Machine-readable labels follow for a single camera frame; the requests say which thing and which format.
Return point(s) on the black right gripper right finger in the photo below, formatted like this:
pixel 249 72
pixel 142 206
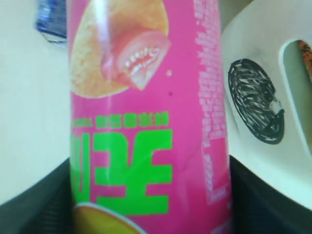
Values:
pixel 258 208

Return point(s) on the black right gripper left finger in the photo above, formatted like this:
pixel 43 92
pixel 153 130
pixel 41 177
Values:
pixel 45 208

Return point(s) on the pink Lay's chips can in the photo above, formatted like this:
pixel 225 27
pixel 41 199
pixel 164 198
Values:
pixel 148 143

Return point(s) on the orange instant noodle bag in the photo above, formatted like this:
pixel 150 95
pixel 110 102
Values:
pixel 306 52

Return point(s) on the cream bin with circle mark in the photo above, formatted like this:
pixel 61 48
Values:
pixel 269 94

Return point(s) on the blue white milk carton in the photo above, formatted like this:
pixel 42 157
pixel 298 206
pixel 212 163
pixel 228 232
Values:
pixel 51 21

